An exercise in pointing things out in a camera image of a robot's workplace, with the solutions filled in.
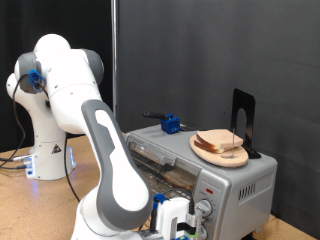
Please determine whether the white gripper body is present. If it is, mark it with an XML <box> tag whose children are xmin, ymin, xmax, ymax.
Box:
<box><xmin>155</xmin><ymin>197</ymin><xmax>192</xmax><ymax>240</ymax></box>

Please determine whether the white bread slice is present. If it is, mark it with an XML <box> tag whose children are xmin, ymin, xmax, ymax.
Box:
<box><xmin>195</xmin><ymin>129</ymin><xmax>244</xmax><ymax>150</ymax></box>
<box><xmin>163</xmin><ymin>171</ymin><xmax>197</xmax><ymax>192</ymax></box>
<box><xmin>193</xmin><ymin>139</ymin><xmax>229</xmax><ymax>155</ymax></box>

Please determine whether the glass oven door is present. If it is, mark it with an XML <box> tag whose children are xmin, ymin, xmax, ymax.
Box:
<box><xmin>125</xmin><ymin>134</ymin><xmax>203</xmax><ymax>203</ymax></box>

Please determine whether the metal spatula with blue block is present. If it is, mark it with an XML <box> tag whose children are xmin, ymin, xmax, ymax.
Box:
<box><xmin>142</xmin><ymin>111</ymin><xmax>208</xmax><ymax>135</ymax></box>

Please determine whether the metal oven rack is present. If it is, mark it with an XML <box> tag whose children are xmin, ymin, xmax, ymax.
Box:
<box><xmin>143</xmin><ymin>163</ymin><xmax>198</xmax><ymax>201</ymax></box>

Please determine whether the silver toaster oven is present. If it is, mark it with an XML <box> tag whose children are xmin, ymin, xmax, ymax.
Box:
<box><xmin>123</xmin><ymin>121</ymin><xmax>278</xmax><ymax>240</ymax></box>

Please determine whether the round wooden board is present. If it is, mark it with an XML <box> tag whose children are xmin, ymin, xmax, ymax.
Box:
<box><xmin>189</xmin><ymin>134</ymin><xmax>250</xmax><ymax>169</ymax></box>

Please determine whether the black metal bookend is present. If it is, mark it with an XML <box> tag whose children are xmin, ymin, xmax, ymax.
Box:
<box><xmin>230</xmin><ymin>88</ymin><xmax>262</xmax><ymax>160</ymax></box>

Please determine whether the vertical metal pole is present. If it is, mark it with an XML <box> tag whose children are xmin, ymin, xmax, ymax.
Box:
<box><xmin>111</xmin><ymin>0</ymin><xmax>118</xmax><ymax>116</ymax></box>

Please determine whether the blue cable clip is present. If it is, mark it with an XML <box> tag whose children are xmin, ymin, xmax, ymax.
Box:
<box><xmin>28</xmin><ymin>68</ymin><xmax>47</xmax><ymax>94</ymax></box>
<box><xmin>152</xmin><ymin>193</ymin><xmax>169</xmax><ymax>211</ymax></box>

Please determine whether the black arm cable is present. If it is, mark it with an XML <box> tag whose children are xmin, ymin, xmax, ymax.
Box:
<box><xmin>0</xmin><ymin>73</ymin><xmax>198</xmax><ymax>234</ymax></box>

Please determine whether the grey base cable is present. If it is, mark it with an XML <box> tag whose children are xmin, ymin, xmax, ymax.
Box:
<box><xmin>0</xmin><ymin>164</ymin><xmax>29</xmax><ymax>171</ymax></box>
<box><xmin>0</xmin><ymin>154</ymin><xmax>33</xmax><ymax>163</ymax></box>

